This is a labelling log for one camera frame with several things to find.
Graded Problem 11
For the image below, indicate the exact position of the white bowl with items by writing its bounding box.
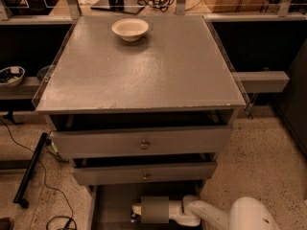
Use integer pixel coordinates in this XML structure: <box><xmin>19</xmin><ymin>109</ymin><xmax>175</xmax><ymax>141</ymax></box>
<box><xmin>0</xmin><ymin>66</ymin><xmax>25</xmax><ymax>86</ymax></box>

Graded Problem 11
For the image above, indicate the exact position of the white paper bowl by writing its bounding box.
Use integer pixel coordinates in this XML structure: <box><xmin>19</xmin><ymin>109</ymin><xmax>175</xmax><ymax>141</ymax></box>
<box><xmin>111</xmin><ymin>18</ymin><xmax>149</xmax><ymax>42</ymax></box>

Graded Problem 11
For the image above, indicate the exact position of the grey drawer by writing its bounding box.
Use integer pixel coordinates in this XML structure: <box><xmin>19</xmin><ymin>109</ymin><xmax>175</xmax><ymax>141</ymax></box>
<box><xmin>73</xmin><ymin>153</ymin><xmax>217</xmax><ymax>186</ymax></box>
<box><xmin>91</xmin><ymin>181</ymin><xmax>205</xmax><ymax>230</ymax></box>
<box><xmin>51</xmin><ymin>110</ymin><xmax>234</xmax><ymax>158</ymax></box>

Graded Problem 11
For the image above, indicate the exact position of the dark round bowl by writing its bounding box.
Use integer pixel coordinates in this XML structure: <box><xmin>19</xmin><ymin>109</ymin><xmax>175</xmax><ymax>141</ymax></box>
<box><xmin>36</xmin><ymin>65</ymin><xmax>55</xmax><ymax>81</ymax></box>

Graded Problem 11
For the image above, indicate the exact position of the grey bottom drawer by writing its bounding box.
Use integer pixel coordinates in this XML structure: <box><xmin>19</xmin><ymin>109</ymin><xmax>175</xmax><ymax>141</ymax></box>
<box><xmin>91</xmin><ymin>181</ymin><xmax>205</xmax><ymax>230</ymax></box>

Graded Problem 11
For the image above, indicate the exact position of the grey side shelf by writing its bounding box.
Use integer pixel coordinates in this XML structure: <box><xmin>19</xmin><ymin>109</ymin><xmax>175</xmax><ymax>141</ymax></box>
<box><xmin>233</xmin><ymin>71</ymin><xmax>290</xmax><ymax>93</ymax></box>

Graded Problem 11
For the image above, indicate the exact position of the black monitor stand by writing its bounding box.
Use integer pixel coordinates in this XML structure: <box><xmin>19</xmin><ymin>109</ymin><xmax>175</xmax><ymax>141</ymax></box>
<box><xmin>91</xmin><ymin>0</ymin><xmax>144</xmax><ymax>14</ymax></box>

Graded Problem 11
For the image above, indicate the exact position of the grey middle drawer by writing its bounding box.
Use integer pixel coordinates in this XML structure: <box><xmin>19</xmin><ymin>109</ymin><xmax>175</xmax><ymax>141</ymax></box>
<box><xmin>73</xmin><ymin>153</ymin><xmax>217</xmax><ymax>186</ymax></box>

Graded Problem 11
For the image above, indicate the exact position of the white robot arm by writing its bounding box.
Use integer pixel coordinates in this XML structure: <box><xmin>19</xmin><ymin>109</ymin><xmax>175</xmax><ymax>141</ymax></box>
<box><xmin>131</xmin><ymin>195</ymin><xmax>280</xmax><ymax>230</ymax></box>

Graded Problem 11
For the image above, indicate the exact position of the grey top drawer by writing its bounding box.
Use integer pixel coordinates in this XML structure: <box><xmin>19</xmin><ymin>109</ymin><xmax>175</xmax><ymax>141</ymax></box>
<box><xmin>51</xmin><ymin>110</ymin><xmax>234</xmax><ymax>158</ymax></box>

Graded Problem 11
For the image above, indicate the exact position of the grey drawer cabinet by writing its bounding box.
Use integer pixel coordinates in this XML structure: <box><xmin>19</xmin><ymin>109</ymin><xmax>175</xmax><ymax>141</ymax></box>
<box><xmin>36</xmin><ymin>15</ymin><xmax>246</xmax><ymax>230</ymax></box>

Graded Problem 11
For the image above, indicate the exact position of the black bar on floor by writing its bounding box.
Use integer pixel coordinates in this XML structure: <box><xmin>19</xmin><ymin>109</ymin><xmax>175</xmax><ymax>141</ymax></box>
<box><xmin>13</xmin><ymin>132</ymin><xmax>48</xmax><ymax>209</ymax></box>

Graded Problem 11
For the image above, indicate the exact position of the black floor cable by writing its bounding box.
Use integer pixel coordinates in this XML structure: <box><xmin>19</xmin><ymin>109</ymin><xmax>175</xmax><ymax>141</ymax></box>
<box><xmin>0</xmin><ymin>117</ymin><xmax>79</xmax><ymax>230</ymax></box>

